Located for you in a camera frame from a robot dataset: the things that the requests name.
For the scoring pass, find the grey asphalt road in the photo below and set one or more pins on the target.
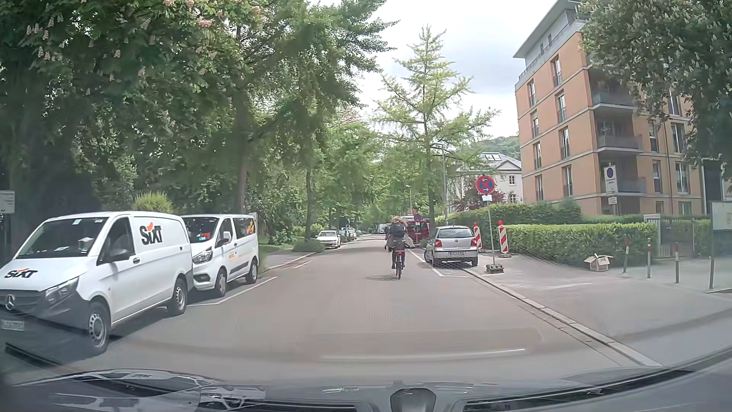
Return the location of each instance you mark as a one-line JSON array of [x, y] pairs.
[[343, 309]]

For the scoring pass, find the metal gate fence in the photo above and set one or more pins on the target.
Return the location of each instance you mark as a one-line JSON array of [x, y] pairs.
[[675, 236]]

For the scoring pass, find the white car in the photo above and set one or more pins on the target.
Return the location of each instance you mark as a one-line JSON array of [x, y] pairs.
[[329, 238]]

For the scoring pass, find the round no-stopping sign on post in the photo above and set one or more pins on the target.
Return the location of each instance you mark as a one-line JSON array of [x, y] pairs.
[[486, 194]]

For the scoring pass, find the white house with grey roof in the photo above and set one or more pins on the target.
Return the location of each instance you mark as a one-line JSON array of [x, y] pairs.
[[503, 177]]

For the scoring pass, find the row of trees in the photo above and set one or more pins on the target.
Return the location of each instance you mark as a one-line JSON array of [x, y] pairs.
[[188, 108]]

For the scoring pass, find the car's own bonnet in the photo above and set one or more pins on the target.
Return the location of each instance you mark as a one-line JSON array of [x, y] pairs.
[[366, 395]]

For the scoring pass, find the small white van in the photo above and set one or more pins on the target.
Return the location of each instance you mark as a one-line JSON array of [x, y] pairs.
[[226, 249]]

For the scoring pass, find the person on bicycle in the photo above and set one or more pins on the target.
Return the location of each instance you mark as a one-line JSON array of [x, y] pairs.
[[397, 243]]

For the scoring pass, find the sign board on pole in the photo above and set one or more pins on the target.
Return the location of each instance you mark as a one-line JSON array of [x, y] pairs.
[[720, 220]]

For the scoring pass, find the dark red vehicle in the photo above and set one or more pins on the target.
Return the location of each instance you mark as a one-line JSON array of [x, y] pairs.
[[418, 229]]

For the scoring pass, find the trimmed green hedge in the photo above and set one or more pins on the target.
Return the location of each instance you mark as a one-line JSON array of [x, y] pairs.
[[572, 240]]

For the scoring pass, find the row of parked cars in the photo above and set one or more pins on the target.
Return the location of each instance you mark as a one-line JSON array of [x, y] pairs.
[[349, 233]]

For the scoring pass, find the rounded green bush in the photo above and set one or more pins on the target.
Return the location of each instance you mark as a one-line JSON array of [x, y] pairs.
[[153, 203]]

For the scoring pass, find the grass verge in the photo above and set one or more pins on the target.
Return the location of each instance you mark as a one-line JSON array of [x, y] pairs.
[[277, 252]]

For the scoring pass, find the slender light green tree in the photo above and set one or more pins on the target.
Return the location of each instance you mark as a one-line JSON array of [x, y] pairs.
[[426, 120]]

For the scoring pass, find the orange brick apartment building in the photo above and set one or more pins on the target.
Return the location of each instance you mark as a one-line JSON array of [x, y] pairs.
[[595, 131]]

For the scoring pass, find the white sign board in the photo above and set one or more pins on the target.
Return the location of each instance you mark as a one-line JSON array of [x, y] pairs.
[[6, 202]]

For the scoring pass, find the silver hatchback car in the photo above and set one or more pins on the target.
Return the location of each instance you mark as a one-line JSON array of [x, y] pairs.
[[452, 245]]

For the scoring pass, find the large white van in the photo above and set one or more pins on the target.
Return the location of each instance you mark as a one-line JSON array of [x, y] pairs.
[[108, 269]]

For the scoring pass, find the large dark green tree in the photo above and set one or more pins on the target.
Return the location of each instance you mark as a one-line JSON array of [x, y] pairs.
[[669, 63]]

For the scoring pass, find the cardboard box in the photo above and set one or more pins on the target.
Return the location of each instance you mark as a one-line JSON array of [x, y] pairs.
[[599, 262]]

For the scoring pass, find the red white bollard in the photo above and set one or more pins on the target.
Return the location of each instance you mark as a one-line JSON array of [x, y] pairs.
[[676, 262], [626, 253], [649, 257]]

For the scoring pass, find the parking sign on post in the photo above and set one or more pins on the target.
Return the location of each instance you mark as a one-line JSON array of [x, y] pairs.
[[611, 183]]

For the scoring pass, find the red white barrier board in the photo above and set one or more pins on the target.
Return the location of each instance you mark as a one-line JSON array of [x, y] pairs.
[[477, 236], [503, 238]]

